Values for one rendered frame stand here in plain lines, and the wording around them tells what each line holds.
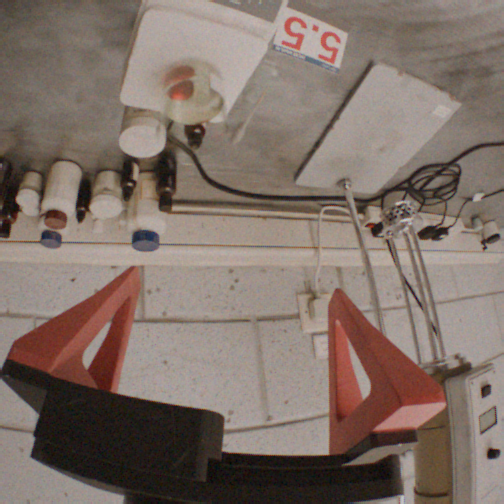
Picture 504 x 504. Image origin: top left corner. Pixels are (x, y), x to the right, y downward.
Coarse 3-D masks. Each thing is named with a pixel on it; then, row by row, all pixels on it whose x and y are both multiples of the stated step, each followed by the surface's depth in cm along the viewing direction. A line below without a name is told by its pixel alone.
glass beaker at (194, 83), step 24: (168, 72) 26; (192, 72) 25; (216, 72) 26; (168, 96) 24; (192, 96) 23; (216, 96) 25; (168, 120) 28; (216, 120) 29; (168, 144) 27; (192, 144) 29; (216, 144) 28
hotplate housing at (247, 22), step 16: (144, 0) 21; (160, 0) 21; (176, 0) 22; (192, 0) 22; (208, 16) 24; (224, 16) 24; (240, 16) 24; (256, 32) 26; (272, 32) 26; (128, 48) 26
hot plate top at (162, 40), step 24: (144, 24) 22; (168, 24) 22; (192, 24) 23; (216, 24) 23; (144, 48) 24; (168, 48) 25; (192, 48) 25; (216, 48) 25; (240, 48) 26; (264, 48) 26; (144, 72) 27; (240, 72) 28; (120, 96) 29; (144, 96) 29
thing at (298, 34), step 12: (288, 24) 30; (300, 24) 30; (312, 24) 30; (288, 36) 30; (300, 36) 31; (312, 36) 31; (324, 36) 32; (336, 36) 32; (288, 48) 31; (300, 48) 31; (312, 48) 32; (324, 48) 32; (336, 48) 33; (324, 60) 33; (336, 60) 33
